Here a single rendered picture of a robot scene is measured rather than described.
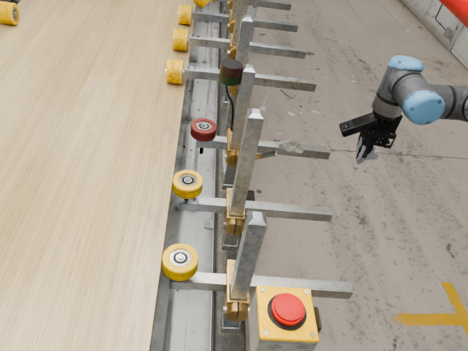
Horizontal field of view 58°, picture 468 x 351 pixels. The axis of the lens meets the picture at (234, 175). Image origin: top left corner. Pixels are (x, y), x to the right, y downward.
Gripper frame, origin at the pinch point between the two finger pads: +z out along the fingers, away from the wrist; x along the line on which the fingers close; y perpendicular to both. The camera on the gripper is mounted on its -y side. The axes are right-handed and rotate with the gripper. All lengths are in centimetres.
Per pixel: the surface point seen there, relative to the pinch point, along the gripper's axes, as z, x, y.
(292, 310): -41, -80, -42
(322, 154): -2.0, -1.4, -12.9
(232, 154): -4.1, -7.6, -42.7
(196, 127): -8, -1, -54
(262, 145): -3.3, -0.8, -32.6
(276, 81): -12.8, 23.8, -27.7
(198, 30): 21, 135, -56
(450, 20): 60, 320, 204
